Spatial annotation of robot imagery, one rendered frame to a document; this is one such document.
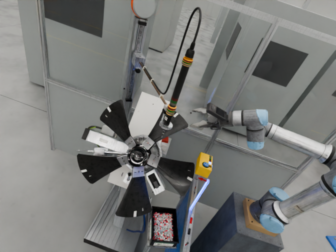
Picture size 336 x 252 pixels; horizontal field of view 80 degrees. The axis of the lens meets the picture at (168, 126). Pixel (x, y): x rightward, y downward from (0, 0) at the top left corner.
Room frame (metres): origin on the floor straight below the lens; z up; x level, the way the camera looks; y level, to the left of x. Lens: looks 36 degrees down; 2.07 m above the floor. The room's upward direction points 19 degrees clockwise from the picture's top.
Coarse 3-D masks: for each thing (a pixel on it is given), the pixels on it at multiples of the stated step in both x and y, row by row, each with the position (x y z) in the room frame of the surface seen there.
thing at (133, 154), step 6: (138, 144) 0.93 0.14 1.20; (132, 150) 0.82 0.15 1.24; (138, 150) 0.83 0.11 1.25; (144, 150) 0.83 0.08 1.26; (150, 150) 0.93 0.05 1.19; (132, 156) 0.80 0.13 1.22; (144, 156) 0.82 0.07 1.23; (132, 162) 0.78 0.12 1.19; (138, 162) 0.79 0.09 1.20; (144, 162) 0.79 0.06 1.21
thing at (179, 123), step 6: (162, 114) 1.08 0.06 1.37; (174, 120) 1.02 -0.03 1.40; (180, 120) 1.01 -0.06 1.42; (156, 126) 1.01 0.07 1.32; (174, 126) 0.98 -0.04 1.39; (180, 126) 0.98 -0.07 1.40; (186, 126) 0.98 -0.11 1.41; (150, 132) 0.98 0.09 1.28; (156, 132) 0.96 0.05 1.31; (168, 132) 0.94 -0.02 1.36; (174, 132) 0.94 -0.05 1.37; (156, 138) 0.92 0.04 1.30; (162, 138) 0.91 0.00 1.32
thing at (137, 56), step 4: (136, 52) 1.40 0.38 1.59; (140, 52) 1.42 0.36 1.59; (132, 56) 1.38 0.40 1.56; (136, 56) 1.33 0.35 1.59; (140, 56) 1.35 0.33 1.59; (132, 60) 1.37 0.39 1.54; (136, 60) 1.32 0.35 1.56; (140, 60) 1.34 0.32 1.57; (144, 60) 1.35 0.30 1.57; (136, 64) 1.32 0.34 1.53
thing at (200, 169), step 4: (200, 152) 1.21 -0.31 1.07; (200, 156) 1.16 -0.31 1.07; (204, 156) 1.18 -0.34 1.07; (208, 156) 1.19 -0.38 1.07; (200, 160) 1.12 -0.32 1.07; (204, 160) 1.13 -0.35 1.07; (208, 160) 1.15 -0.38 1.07; (196, 164) 1.14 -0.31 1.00; (200, 164) 1.08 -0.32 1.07; (196, 168) 1.08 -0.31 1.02; (200, 168) 1.06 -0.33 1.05; (204, 168) 1.06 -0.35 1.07; (208, 168) 1.06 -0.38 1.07; (196, 172) 1.06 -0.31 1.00; (200, 172) 1.06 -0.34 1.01; (204, 172) 1.06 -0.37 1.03; (208, 172) 1.06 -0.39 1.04; (204, 176) 1.06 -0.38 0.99
